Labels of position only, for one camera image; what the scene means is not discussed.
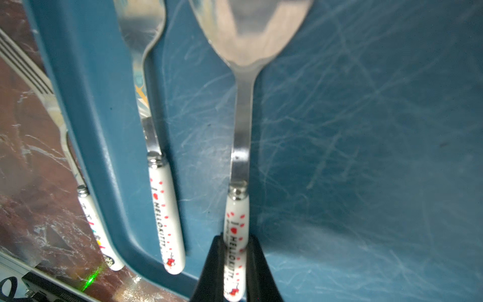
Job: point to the teal rectangular tray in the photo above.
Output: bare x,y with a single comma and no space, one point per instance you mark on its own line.
366,165

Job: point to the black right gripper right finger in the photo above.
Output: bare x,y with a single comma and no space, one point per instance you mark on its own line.
260,282

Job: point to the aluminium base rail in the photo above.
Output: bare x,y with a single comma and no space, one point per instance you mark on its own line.
21,282

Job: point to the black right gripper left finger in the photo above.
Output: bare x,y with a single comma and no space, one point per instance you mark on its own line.
210,285

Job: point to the Hello Kitty handle spoon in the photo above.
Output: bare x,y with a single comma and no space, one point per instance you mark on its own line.
246,35

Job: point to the Hello Kitty handle fork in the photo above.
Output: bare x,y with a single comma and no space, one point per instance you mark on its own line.
141,24

